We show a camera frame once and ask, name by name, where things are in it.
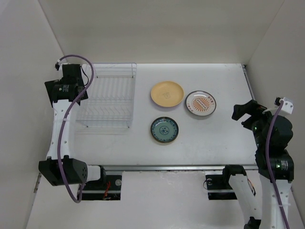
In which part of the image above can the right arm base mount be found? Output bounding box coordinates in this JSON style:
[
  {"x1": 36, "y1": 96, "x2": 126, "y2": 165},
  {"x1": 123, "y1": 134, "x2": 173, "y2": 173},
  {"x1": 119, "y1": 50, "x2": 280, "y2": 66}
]
[{"x1": 203, "y1": 174, "x2": 237, "y2": 200}]

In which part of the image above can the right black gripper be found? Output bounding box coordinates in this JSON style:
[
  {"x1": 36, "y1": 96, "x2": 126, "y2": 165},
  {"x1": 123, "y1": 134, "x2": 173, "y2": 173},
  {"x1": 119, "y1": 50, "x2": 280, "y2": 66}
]
[{"x1": 232, "y1": 99, "x2": 274, "y2": 148}]

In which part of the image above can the white plate orange sunburst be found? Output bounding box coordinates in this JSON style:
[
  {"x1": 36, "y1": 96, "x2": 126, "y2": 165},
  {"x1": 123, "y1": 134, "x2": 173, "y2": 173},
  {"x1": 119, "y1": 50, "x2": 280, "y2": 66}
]
[{"x1": 184, "y1": 90, "x2": 217, "y2": 117}]

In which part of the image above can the teal blue floral plate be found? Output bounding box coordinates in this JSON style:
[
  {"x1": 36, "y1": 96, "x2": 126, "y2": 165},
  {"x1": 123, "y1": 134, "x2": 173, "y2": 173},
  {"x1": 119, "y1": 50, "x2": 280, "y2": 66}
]
[{"x1": 150, "y1": 116, "x2": 179, "y2": 144}]

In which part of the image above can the yellow plastic plate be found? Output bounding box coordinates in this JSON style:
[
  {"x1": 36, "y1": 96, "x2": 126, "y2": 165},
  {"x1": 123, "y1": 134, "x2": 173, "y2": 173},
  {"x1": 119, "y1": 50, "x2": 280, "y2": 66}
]
[{"x1": 151, "y1": 81, "x2": 184, "y2": 108}]

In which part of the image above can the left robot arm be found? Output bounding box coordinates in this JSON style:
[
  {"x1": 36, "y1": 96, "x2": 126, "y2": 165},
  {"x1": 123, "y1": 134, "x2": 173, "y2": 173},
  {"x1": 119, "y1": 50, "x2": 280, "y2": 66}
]
[{"x1": 39, "y1": 64, "x2": 107, "y2": 189}]

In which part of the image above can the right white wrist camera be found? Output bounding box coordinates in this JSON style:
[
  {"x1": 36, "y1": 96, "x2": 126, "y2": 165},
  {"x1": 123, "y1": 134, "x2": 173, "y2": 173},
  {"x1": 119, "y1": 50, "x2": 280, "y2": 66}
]
[{"x1": 274, "y1": 97, "x2": 294, "y2": 116}]

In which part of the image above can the white wire dish rack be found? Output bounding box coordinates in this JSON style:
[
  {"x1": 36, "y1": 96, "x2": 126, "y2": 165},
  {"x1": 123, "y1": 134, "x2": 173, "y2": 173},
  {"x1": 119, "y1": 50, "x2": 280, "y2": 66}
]
[{"x1": 76, "y1": 62, "x2": 137, "y2": 134}]

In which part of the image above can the purple plastic plate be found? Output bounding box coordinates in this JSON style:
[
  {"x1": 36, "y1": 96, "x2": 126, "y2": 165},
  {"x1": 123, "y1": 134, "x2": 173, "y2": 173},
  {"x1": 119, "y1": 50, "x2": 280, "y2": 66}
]
[{"x1": 156, "y1": 105, "x2": 179, "y2": 111}]

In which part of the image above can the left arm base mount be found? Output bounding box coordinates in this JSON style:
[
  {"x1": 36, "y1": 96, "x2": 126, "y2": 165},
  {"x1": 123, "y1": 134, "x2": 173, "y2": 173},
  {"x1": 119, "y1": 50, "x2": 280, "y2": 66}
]
[{"x1": 81, "y1": 173, "x2": 122, "y2": 201}]

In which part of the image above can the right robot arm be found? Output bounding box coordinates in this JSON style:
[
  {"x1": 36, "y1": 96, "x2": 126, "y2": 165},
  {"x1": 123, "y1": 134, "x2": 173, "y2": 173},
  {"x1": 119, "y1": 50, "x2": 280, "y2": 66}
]
[{"x1": 221, "y1": 97, "x2": 294, "y2": 229}]

